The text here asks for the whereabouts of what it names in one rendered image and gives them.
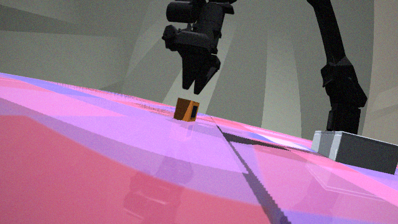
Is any orange block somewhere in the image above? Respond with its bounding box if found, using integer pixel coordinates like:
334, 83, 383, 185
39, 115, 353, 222
173, 98, 200, 122

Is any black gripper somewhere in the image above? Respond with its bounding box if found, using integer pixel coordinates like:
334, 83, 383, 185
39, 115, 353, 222
174, 20, 222, 95

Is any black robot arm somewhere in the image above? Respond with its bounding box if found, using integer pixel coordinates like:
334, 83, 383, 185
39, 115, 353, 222
162, 0, 368, 135

